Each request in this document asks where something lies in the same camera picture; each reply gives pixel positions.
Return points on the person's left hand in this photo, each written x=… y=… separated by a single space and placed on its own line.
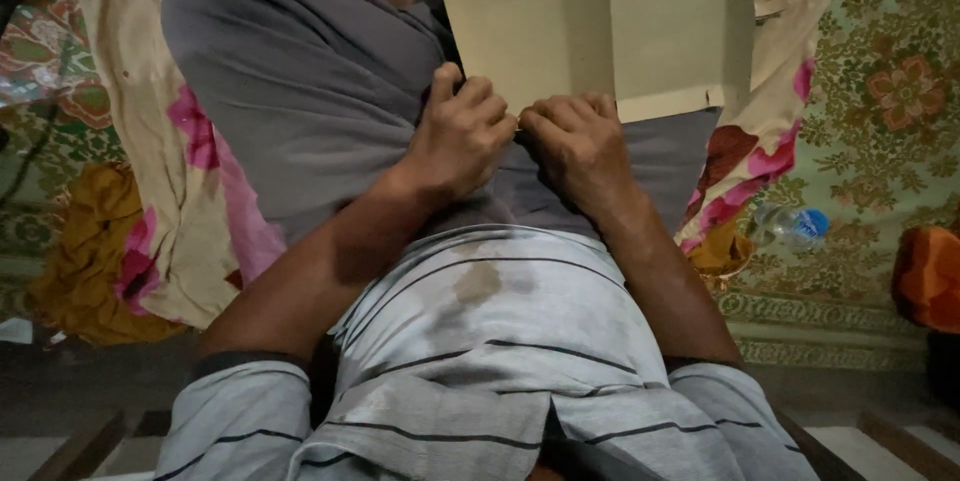
x=450 y=151

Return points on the mustard yellow cloth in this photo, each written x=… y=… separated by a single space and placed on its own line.
x=82 y=271

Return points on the small yellow cloth piece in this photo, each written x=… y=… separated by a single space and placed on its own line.
x=721 y=252

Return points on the white paper scrap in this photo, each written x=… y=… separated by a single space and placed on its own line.
x=15 y=331

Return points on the colourful patterned cloth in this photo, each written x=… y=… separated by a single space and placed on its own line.
x=45 y=53

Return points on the clear plastic bottle blue label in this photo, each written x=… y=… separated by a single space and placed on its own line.
x=795 y=227

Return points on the white striped shirt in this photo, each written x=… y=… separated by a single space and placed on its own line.
x=487 y=361

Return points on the orange cloth bundle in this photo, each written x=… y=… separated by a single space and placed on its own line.
x=930 y=278

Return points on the person's right hand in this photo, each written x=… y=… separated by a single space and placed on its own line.
x=581 y=158

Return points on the beige cardboard sheet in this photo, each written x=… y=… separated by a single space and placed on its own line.
x=540 y=23

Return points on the green floral patterned carpet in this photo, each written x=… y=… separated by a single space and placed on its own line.
x=870 y=166

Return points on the gray trousers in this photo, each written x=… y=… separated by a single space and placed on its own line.
x=300 y=90

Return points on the cream pink floral bedsheet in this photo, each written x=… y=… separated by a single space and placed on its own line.
x=142 y=90

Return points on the person's right fingers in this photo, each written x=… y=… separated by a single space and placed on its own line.
x=570 y=111

